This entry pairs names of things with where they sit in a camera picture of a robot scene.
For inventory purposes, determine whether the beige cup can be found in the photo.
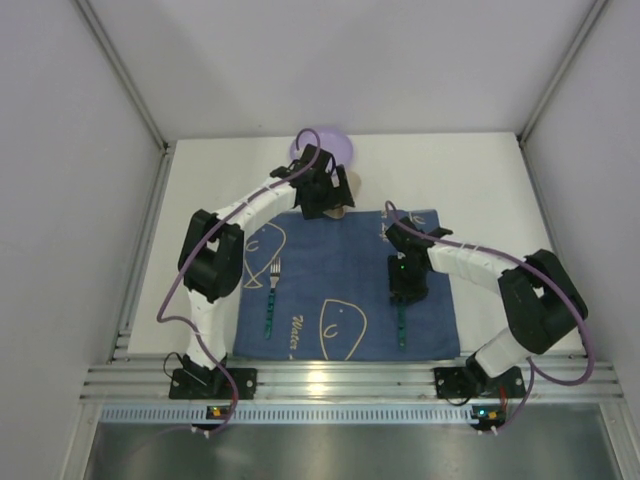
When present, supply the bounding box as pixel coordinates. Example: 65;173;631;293
323;170;362;220

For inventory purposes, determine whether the green handled spoon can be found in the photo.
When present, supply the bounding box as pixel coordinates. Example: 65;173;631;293
397;302;407;351

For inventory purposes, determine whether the lilac plate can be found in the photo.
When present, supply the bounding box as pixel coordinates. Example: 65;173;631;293
289;126;354;169

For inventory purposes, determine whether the green handled fork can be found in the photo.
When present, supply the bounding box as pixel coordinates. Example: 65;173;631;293
264;257;281;340

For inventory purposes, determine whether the blue cloth placemat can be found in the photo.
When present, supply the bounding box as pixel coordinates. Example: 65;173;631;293
233;211;461;362

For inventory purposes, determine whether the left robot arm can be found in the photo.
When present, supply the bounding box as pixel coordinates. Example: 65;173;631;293
178;144;355;370

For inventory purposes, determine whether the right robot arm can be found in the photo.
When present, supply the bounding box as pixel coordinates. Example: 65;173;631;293
385;217;594;394

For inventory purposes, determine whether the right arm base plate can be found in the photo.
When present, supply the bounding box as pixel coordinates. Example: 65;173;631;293
433;366;526;401

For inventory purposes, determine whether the left aluminium frame post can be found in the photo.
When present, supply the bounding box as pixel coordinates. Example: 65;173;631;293
74;0;171;151

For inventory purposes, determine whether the aluminium frame post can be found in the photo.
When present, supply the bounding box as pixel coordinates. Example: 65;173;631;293
517;0;614;144
74;0;171;151

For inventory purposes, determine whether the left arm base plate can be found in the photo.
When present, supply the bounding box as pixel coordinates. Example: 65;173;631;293
168;368;258;400

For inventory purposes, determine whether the aluminium front rail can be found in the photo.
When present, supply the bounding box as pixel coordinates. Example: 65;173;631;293
80;357;624;403

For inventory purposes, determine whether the slotted cable duct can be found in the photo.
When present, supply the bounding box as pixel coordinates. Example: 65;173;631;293
100;404;501;425

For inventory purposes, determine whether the right aluminium frame post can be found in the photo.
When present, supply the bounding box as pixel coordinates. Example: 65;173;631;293
517;0;614;144

